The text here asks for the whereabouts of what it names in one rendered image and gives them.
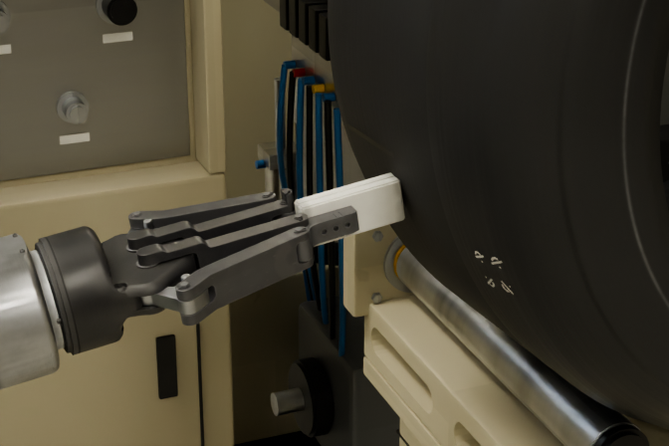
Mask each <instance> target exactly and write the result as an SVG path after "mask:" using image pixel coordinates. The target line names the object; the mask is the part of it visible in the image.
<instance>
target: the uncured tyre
mask: <svg viewBox="0 0 669 446"><path fill-rule="evenodd" d="M328 30H329V46H330V57H331V65H332V72H333V79H334V89H335V94H336V98H337V103H338V107H339V111H340V115H341V118H342V122H343V125H344V128H345V131H346V134H347V137H348V140H349V143H350V146H351V148H352V151H353V153H354V156H355V158H356V161H357V163H358V165H359V167H360V169H361V172H362V174H363V176H364V178H365V180H366V179H369V178H373V177H376V176H379V175H383V174H386V173H390V172H391V173H392V174H393V175H394V176H395V177H396V178H398V179H399V180H400V183H401V192H402V200H403V208H404V216H405V218H404V219H403V220H402V221H399V222H395V223H392V224H389V225H390V226H391V228H392V229H393V231H394V232H395V233H396V235H397V236H398V238H399V239H400V240H401V242H402V243H403V244H404V246H405V247H406V248H407V249H408V250H409V252H410V253H411V254H412V255H413V256H414V257H415V259H416V260H417V261H418V262H419V263H420V264H421V265H422V266H423V267H424V268H425V269H426V270H427V271H428V272H429V273H430V274H431V275H432V276H433V277H434V278H435V279H436V280H438V281H439V282H440V283H441V284H442V285H443V286H445V287H446V288H447V289H448V290H450V291H451V292H452V293H454V294H455V295H456V296H457V297H459V298H460V299H461V300H463V301H464V302H465V303H466V304H468V305H469V306H470V307H472V308H473V309H474V310H475V311H477V312H478V313H479V314H481V315H482V316H483V317H485V318H486V319H487V320H488V321H490V322H491V323H492V324H494V325H495V326H496V327H497V328H499V329H500V330H501V331H503V332H504V333H505V334H507V335H508V336H509V337H511V338H512V339H513V340H515V341H516V342H517V343H518V344H520V345H521V346H522V347H524V348H525V349H526V350H527V351H529V352H530V353H531V354H533V355H534V356H535V357H537V358H538V359H539V360H540V361H542V362H543V363H544V364H546V365H547V366H548V367H549V368H551V369H552V370H553V371H555V372H556V373H557V374H558V375H560V376H561V377H562V378H564V379H565V380H566V381H568V382H569V383H570V384H571V385H573V386H574V387H576V388H577V389H578V390H580V391H581V392H583V393H584V394H586V395H587V396H589V397H590V398H592V399H594V400H595V401H597V402H599V403H601V404H603V405H604V406H606V407H608V408H610V409H612V410H614V411H617V412H619V413H621V414H624V415H626V416H629V417H631V418H634V419H637V420H640V421H643V422H646V423H650V424H653V425H656V426H660V427H663V428H667V429H669V180H667V181H665V182H663V177H662V168H661V154H660V115H661V101H662V91H663V82H664V75H665V69H666V63H667V57H668V52H669V0H328ZM346 123H348V124H350V125H351V126H353V127H354V128H356V129H357V130H359V131H360V132H362V133H363V134H365V135H366V136H368V137H369V138H371V139H372V140H374V141H376V142H377V143H379V144H380V145H382V146H383V147H385V148H386V149H388V150H389V151H391V152H392V153H393V156H394V158H393V157H391V156H390V155H388V154H387V153H385V152H384V151H382V150H381V149H379V148H378V147H376V146H375V145H373V144H372V143H370V142H369V141H367V140H366V139H364V138H363V137H361V136H360V135H358V134H357V133H355V132H354V131H352V130H351V129H349V128H348V127H347V125H346ZM468 240H469V241H471V242H472V243H474V244H476V245H478V246H482V247H485V248H488V249H492V250H495V251H498V252H502V255H503V258H504V261H505V263H506V266H507V269H508V271H509V274H510V276H511V279H512V281H513V283H514V286H515V288H516V290H517V292H518V294H519V296H520V298H521V300H522V301H521V302H519V301H516V300H513V299H509V298H506V297H503V296H499V295H497V294H495V293H493V292H492V291H491V290H489V288H488V286H487V284H486V282H485V280H484V278H483V276H482V274H481V271H480V269H479V267H478V264H477V262H476V260H475V257H474V255H473V252H472V249H471V247H470V244H469V241H468Z"/></svg>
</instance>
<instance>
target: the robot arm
mask: <svg viewBox="0 0 669 446"><path fill-rule="evenodd" d="M280 190H281V196H282V200H277V198H276V194H275V193H274V192H263V193H257V194H251V195H246V196H240V197H235V198H229V199H224V200H218V201H212V202H207V203H201V204H196V205H190V206H185V207H179V208H173V209H168V210H154V211H135V212H132V213H130V214H129V215H128V220H129V225H130V230H129V231H128V232H127V234H119V235H116V236H113V237H112V238H110V239H108V240H106V241H104V242H102V243H101V241H100V239H99V237H98V235H97V234H96V232H95V231H94V230H93V229H92V228H90V227H87V226H82V227H79V228H75V229H72V230H68V231H65V232H61V233H57V234H54V235H50V236H47V237H43V238H40V239H39V242H38V243H36V244H35V250H33V251H30V252H29V249H28V247H27V245H26V243H25V241H24V239H23V238H22V237H21V236H20V235H18V234H17V233H14V234H11V235H8V236H4V237H1V238H0V389H4V388H7V387H10V386H13V385H17V384H20V383H23V382H26V381H29V380H33V379H36V378H39V377H42V376H46V375H49V374H52V373H54V372H56V371H57V370H58V369H59V367H60V358H59V352H58V349H61V348H63V349H64V350H65V352H66V353H71V354H72V355H75V354H78V353H81V352H85V351H88V350H91V349H94V348H98V347H101V346H104V345H107V344H111V343H114V342H117V341H119V340H120V339H121V337H122V335H123V323H124V321H125V320H126V319H127V318H130V317H137V316H150V315H155V314H158V313H160V312H162V311H164V310H165V309H169V310H173V311H177V312H180V315H181V320H182V323H183V324H184V325H185V326H194V325H197V324H199V323H200V322H202V321H203V320H204V319H205V318H207V317H208V316H209V315H211V314H212V313H213V312H215V311H216V310H217V309H220V308H222V307H224V306H226V305H228V304H231V303H233V302H235V301H237V300H240V299H242V298H244V297H246V296H249V295H251V294H253V293H255V292H257V291H260V290H262V289H264V288H266V287H269V286H271V285H273V284H275V283H277V282H280V281H282V280H284V279H286V278H289V277H291V276H293V275H295V274H297V273H300V272H302V271H304V270H305V269H308V268H310V267H311V266H312V265H313V264H314V261H315V255H314V249H313V248H314V247H316V246H320V245H322V244H325V243H329V242H332V241H335V240H339V239H342V238H345V237H349V236H352V235H355V234H359V233H362V232H365V231H369V230H372V229H375V228H379V227H382V226H385V225H389V224H392V223H395V222H399V221H402V220H403V219H404V218H405V216H404V208H403V200H402V192H401V183H400V180H399V179H398V178H396V177H395V176H394V175H393V174H392V173H391V172H390V173H386V174H383V175H379V176H376V177H373V178H369V179H366V180H362V181H360V182H356V183H353V184H349V185H346V186H342V187H339V188H336V189H332V190H329V191H325V192H322V193H318V194H315V195H311V196H308V197H304V198H301V199H297V200H296V201H295V202H294V196H293V191H292V189H289V188H283V189H280Z"/></svg>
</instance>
